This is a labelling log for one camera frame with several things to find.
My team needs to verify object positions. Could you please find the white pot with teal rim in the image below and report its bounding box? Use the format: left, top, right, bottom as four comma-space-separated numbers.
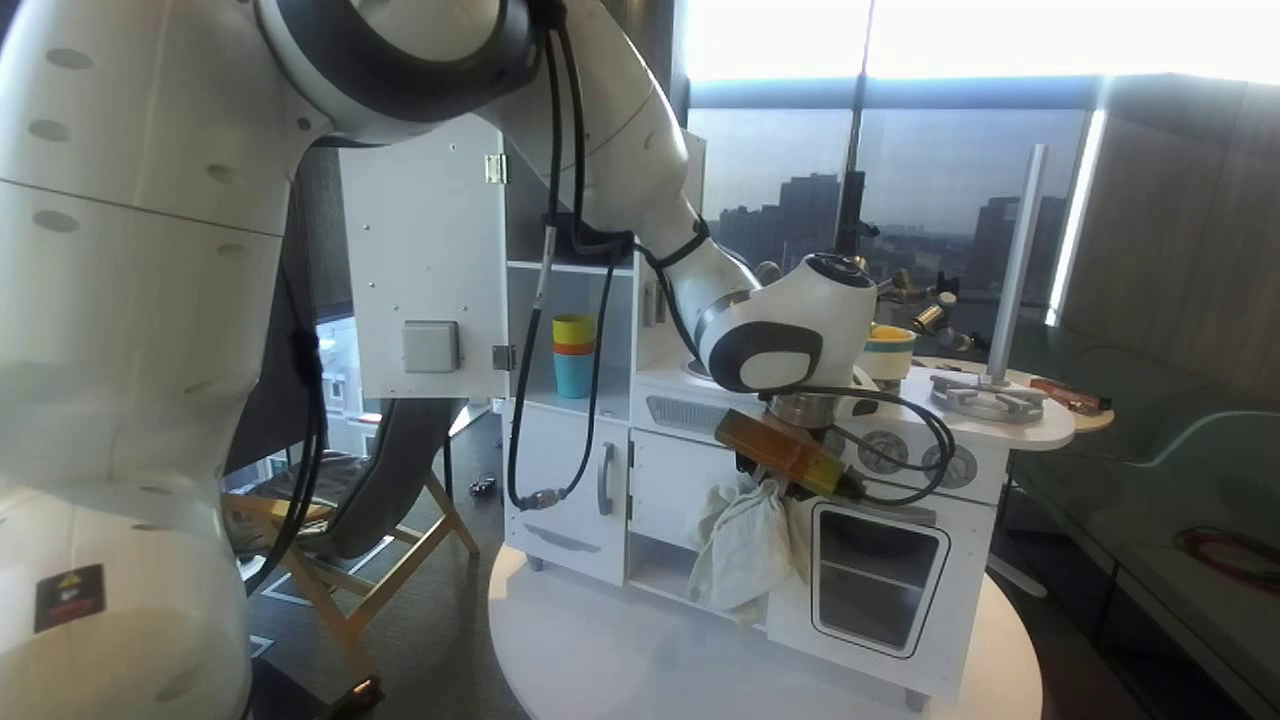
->
855, 322, 924, 393

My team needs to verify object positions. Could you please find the white toy kitchen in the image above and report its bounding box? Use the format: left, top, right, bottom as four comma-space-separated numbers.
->
496, 254, 1114, 713

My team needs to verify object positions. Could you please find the gold and black gripper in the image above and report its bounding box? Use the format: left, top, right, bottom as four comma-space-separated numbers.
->
713, 405, 853, 504

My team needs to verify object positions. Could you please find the blue plastic cup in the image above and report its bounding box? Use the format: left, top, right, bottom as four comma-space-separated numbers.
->
550, 357, 601, 405

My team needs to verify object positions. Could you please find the white cotton towel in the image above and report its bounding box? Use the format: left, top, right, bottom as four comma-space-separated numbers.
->
682, 470, 813, 624

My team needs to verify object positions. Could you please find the white toy kitchen door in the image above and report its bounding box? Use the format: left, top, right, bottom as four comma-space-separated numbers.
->
331, 113, 515, 405

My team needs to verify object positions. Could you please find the round white table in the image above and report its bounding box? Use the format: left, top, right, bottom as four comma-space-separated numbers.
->
482, 537, 1048, 720

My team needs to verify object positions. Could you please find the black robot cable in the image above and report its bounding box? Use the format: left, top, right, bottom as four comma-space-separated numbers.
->
498, 0, 963, 522

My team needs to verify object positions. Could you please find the yellow plastic cup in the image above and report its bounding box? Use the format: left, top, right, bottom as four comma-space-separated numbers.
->
548, 311, 601, 357

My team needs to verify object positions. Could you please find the wooden folding chair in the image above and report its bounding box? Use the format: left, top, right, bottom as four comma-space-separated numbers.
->
214, 396, 482, 713

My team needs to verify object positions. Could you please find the dark brown loop cord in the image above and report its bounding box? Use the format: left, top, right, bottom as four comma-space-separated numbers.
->
1175, 526, 1280, 585

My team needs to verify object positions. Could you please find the thin black tripod pole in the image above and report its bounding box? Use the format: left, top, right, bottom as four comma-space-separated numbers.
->
829, 0, 887, 264

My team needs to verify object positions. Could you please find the silver metal pole stand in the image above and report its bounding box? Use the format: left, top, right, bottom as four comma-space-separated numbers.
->
927, 135, 1050, 429

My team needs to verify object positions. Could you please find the brown wooden utensil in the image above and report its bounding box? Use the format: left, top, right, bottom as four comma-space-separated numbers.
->
1018, 376, 1112, 420

